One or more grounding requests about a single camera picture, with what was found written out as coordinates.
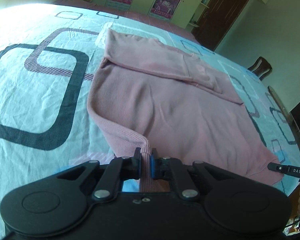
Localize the pink knit sweater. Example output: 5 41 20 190
87 29 283 191

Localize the dark wooden chair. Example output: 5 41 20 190
248 56 273 81

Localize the patterned light blue bedsheet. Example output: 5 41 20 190
0 3 300 239

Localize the dark brown wooden door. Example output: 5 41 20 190
192 0 249 51

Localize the lower right pink poster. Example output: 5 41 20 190
149 0 180 20

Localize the cream corner shelf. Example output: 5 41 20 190
186 0 210 31

